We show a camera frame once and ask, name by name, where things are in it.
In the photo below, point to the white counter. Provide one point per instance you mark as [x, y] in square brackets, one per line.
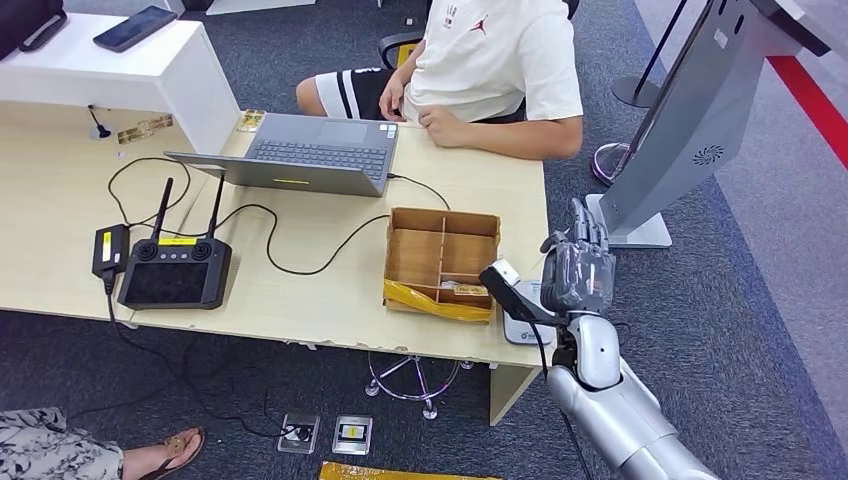
[166, 73]

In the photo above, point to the person's right hand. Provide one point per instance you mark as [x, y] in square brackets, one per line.
[393, 99]

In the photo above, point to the grey laptop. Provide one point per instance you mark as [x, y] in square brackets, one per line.
[318, 152]

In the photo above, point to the person's left forearm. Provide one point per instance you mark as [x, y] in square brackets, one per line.
[530, 140]

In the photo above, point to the cardboard box with yellow tape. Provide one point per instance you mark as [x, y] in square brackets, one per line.
[397, 472]

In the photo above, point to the silver floor socket with plug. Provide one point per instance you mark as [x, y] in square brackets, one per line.
[298, 434]

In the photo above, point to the black adapter with yellow label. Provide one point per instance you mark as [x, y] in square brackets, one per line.
[109, 252]

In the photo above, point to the black bag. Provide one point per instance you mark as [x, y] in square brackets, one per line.
[26, 20]

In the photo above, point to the brown sandal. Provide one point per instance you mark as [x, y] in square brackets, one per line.
[179, 450]

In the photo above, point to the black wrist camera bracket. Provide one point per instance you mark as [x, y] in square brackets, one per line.
[523, 308]

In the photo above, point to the person's right forearm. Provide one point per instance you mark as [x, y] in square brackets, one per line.
[409, 63]

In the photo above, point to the wooden divider box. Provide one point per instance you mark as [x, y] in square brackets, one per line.
[414, 255]

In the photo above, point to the chrome stool base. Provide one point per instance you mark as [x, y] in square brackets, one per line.
[424, 397]

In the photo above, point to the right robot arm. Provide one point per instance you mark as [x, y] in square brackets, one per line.
[629, 424]

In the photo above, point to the silver kiosk stand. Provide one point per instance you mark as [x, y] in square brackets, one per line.
[689, 112]

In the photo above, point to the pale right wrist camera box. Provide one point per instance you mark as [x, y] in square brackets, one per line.
[507, 272]

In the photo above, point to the chrome stanchion base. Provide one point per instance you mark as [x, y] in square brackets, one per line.
[606, 162]

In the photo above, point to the person's left hand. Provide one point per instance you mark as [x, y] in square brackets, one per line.
[447, 127]

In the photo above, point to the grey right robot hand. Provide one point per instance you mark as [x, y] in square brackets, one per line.
[580, 278]

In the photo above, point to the gold card in clear sleeve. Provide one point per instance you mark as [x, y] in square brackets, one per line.
[250, 120]

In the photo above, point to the black remote controller with antennas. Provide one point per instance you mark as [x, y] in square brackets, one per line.
[172, 281]

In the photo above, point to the black stanchion pole with base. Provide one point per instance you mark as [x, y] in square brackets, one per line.
[632, 91]

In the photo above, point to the gold key card stack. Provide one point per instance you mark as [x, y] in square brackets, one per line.
[470, 290]

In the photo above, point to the person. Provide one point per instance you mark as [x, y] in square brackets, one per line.
[46, 447]
[490, 66]

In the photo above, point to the black smartphone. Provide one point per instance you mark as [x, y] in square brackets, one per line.
[132, 28]

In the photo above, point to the white furniture panel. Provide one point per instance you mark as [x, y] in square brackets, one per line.
[265, 5]

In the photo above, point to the white card reader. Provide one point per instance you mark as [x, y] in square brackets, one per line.
[523, 334]

